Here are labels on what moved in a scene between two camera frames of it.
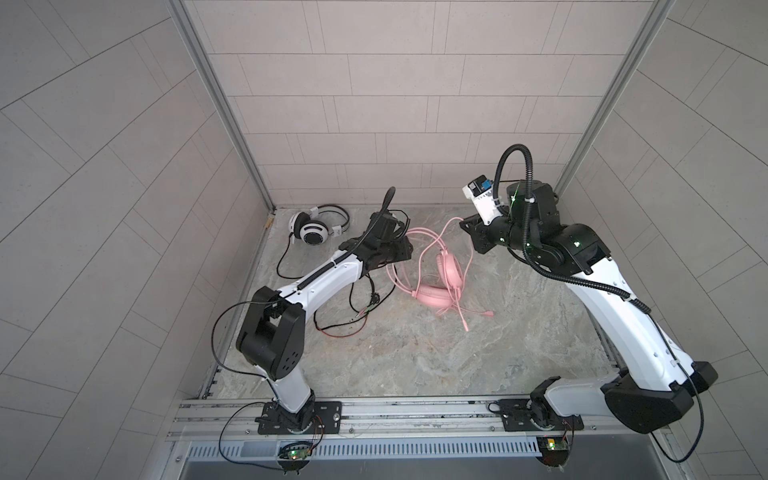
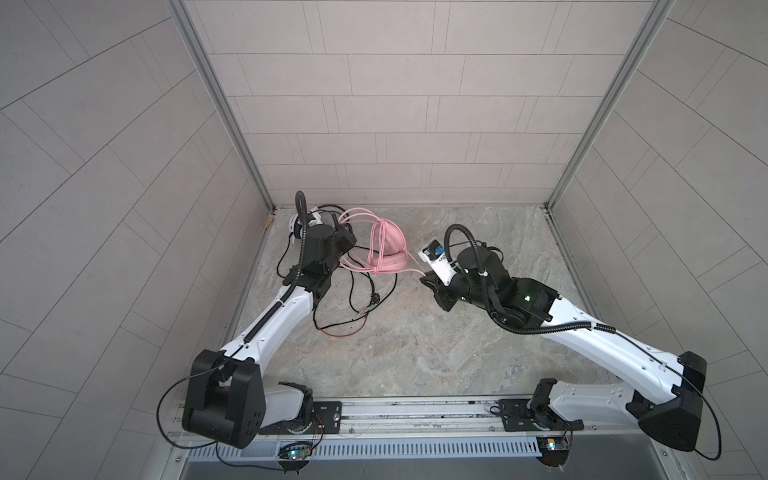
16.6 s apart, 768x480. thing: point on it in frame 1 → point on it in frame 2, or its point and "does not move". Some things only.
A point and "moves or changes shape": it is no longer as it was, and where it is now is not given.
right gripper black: (477, 234) → (438, 289)
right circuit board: (555, 450) does not move
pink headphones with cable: (439, 278) moves or changes shape
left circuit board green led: (295, 452) does not move
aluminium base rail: (422, 429) does not move
